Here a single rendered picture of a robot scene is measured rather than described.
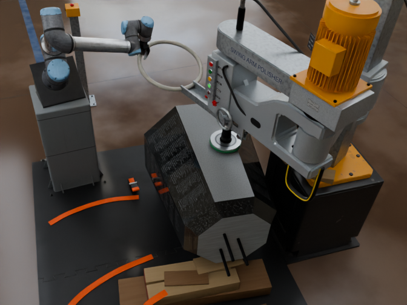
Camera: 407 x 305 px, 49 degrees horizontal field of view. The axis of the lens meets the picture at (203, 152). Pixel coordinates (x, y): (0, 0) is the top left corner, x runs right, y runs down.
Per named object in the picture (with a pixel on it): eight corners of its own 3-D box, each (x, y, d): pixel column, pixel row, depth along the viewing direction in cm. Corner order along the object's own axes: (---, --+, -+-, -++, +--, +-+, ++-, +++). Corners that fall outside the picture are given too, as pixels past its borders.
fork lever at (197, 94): (263, 131, 285) (264, 125, 281) (241, 143, 275) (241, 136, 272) (197, 84, 325) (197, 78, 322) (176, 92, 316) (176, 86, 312)
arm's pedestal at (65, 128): (49, 198, 376) (29, 120, 319) (40, 160, 409) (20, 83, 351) (108, 184, 392) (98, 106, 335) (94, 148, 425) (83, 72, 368)
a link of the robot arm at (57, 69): (47, 86, 321) (49, 81, 305) (43, 63, 321) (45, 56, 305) (69, 83, 327) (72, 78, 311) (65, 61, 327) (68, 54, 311)
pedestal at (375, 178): (320, 188, 404) (342, 124, 354) (360, 246, 359) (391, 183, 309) (253, 202, 387) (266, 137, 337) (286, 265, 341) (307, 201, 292)
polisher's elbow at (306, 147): (300, 137, 254) (307, 109, 240) (332, 150, 247) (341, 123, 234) (286, 155, 241) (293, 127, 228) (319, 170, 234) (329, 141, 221)
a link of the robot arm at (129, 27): (125, 35, 293) (143, 34, 298) (122, 18, 293) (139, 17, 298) (122, 39, 302) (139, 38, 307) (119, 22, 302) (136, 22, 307)
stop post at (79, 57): (94, 95, 488) (82, -1, 415) (96, 106, 474) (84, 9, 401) (75, 97, 483) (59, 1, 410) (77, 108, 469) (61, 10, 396)
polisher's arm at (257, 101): (327, 180, 256) (351, 112, 223) (300, 196, 245) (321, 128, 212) (241, 114, 297) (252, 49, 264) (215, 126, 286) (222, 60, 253)
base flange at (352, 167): (338, 133, 346) (340, 128, 343) (374, 177, 312) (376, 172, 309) (281, 143, 333) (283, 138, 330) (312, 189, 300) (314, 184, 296)
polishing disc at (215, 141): (203, 141, 305) (203, 140, 304) (222, 127, 318) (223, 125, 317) (228, 155, 296) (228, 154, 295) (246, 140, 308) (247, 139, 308)
